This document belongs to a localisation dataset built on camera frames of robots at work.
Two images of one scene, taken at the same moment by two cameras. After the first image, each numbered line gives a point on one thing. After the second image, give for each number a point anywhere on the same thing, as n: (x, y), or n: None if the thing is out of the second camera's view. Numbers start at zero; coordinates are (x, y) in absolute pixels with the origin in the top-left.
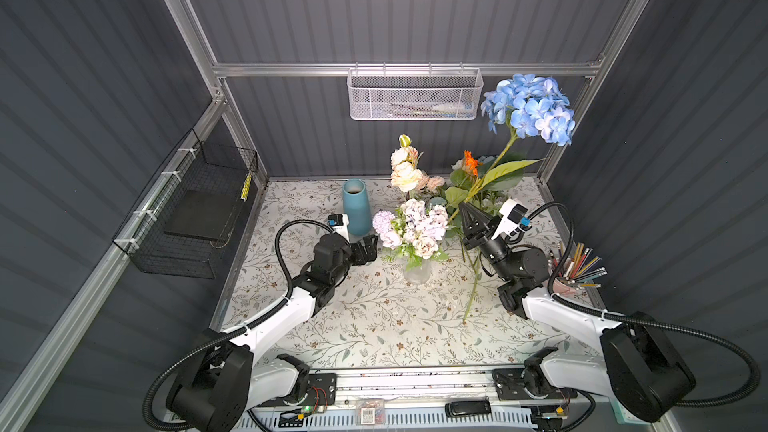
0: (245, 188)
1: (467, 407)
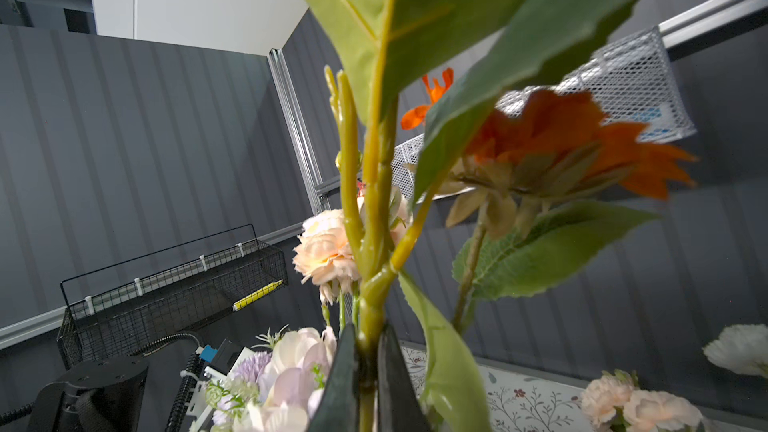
0: (256, 295)
1: None
